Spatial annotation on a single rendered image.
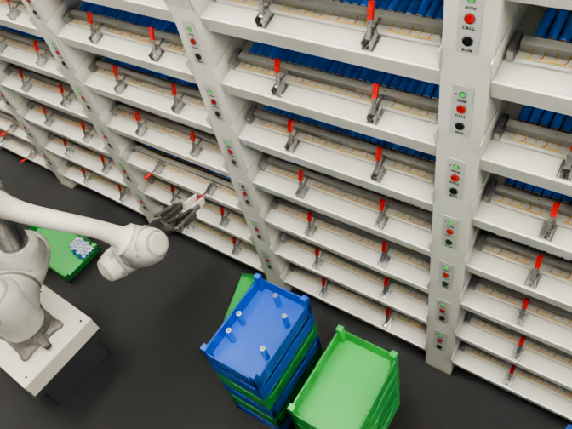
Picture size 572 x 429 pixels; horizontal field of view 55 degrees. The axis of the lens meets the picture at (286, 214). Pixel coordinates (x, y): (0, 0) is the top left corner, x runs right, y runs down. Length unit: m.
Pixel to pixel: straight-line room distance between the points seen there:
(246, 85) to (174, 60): 0.27
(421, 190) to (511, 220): 0.22
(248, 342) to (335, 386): 0.30
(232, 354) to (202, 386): 0.47
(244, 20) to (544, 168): 0.72
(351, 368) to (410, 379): 0.39
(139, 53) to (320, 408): 1.17
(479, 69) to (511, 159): 0.22
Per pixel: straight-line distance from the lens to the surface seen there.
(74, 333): 2.17
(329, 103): 1.33
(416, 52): 1.13
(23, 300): 2.09
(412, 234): 1.53
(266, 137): 1.57
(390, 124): 1.26
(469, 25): 1.02
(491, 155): 1.20
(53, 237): 2.80
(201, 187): 2.05
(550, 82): 1.07
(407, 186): 1.39
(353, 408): 1.69
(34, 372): 2.17
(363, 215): 1.58
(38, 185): 3.27
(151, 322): 2.39
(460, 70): 1.08
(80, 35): 1.94
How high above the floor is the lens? 1.91
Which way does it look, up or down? 49 degrees down
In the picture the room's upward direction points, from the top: 15 degrees counter-clockwise
